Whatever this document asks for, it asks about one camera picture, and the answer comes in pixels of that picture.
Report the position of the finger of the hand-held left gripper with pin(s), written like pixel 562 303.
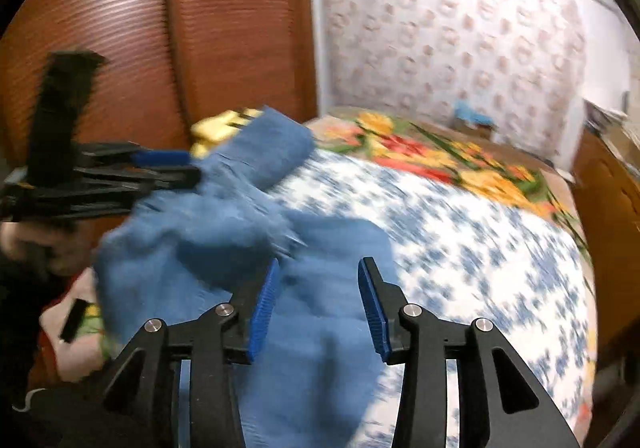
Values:
pixel 160 158
pixel 150 180

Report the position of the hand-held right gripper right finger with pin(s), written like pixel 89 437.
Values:
pixel 372 308

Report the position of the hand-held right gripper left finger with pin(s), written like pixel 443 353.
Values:
pixel 265 308

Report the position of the blue denim pants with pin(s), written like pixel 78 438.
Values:
pixel 320 328

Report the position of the person's left hand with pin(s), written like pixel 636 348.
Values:
pixel 15 243

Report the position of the yellow plush toy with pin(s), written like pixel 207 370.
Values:
pixel 215 128

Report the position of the blue white floral bedsheet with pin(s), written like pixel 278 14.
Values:
pixel 475 278

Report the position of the wooden louvered wardrobe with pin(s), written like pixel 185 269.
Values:
pixel 225 28

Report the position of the colourful floral blanket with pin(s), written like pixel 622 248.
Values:
pixel 450 153

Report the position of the person's dark clothing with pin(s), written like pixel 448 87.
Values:
pixel 20 328

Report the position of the blue plastic bag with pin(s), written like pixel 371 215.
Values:
pixel 470 112

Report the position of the wooden sideboard cabinet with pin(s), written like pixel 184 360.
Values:
pixel 610 208

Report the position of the circle-patterned sheer curtain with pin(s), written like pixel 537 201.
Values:
pixel 425 28

